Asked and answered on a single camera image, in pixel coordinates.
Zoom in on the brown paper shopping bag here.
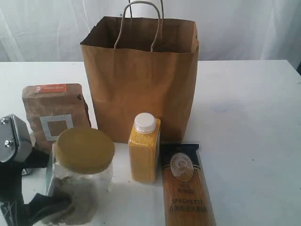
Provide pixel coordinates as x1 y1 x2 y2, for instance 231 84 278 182
80 12 199 143

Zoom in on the spaghetti packet dark blue top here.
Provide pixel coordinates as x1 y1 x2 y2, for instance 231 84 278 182
160 143 216 226

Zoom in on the yellow millet bottle white cap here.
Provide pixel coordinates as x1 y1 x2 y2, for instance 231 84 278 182
128 113 161 184

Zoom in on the brown kraft pouch orange label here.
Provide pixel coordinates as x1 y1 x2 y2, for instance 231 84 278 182
22 83 91 153

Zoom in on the clear nut jar gold lid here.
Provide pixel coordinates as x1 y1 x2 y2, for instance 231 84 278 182
42 128 115 226

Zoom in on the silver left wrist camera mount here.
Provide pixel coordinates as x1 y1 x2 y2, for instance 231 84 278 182
0 114 32 163

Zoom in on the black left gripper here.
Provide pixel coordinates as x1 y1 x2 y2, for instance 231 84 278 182
0 148 71 226

